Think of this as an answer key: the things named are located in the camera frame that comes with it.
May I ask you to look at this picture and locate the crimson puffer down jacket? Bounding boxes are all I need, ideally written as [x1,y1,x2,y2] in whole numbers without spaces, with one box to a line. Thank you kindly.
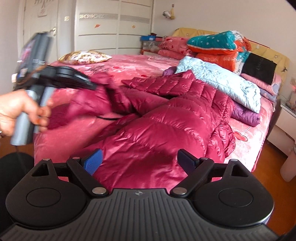
[49,70,235,190]

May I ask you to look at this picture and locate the white bedroom door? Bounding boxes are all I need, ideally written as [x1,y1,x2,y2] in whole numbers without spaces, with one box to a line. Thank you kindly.
[18,0,59,63]

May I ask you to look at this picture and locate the person's left hand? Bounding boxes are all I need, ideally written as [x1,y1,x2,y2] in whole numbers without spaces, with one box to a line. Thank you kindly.
[0,90,51,137]

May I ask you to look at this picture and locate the pink floral bed cover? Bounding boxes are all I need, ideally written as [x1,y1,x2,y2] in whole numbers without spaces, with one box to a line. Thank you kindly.
[34,55,273,171]

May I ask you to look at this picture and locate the floral patterned pillow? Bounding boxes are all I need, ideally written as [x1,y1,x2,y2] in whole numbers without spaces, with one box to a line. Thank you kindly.
[58,50,112,65]

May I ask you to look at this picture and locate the purple folded quilt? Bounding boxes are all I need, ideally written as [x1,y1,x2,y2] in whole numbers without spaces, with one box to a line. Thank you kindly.
[159,67,260,127]

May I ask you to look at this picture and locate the light blue folded quilt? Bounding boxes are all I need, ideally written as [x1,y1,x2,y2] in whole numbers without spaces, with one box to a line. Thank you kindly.
[176,56,261,113]

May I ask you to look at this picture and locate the pink waste bin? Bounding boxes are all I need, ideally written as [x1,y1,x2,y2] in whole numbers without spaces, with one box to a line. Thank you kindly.
[280,152,296,182]

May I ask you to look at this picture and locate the pink white nightstand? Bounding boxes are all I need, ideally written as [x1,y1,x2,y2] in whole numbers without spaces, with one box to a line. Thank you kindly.
[267,100,295,156]

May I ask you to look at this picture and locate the white wardrobe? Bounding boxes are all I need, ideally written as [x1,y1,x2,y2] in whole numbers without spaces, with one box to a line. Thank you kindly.
[74,0,154,55]

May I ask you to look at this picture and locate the lavender folded sheet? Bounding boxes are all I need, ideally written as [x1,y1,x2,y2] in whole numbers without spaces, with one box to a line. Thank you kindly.
[260,88,278,103]

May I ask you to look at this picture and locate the pink pillow under cushion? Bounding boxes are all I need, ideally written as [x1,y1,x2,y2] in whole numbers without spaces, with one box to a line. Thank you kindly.
[241,73,282,96]

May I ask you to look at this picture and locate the small items on nightstand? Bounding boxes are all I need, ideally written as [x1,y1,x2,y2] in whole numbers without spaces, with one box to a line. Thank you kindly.
[286,78,296,111]

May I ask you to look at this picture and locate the black cushion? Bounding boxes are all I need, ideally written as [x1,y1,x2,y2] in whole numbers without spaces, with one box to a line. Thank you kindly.
[241,53,277,85]

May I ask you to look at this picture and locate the pink heart folded blanket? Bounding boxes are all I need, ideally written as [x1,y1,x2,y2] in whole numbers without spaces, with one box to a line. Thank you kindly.
[158,36,196,60]

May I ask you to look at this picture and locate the teal and orange folded quilt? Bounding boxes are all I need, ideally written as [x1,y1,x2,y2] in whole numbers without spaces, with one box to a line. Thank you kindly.
[187,30,252,74]

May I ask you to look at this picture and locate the yellow headboard cover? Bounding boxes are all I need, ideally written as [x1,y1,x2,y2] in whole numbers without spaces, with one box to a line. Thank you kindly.
[172,28,290,83]

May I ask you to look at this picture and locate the wall hanging ornament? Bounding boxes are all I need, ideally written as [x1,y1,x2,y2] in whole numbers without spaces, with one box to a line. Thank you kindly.
[163,4,175,20]

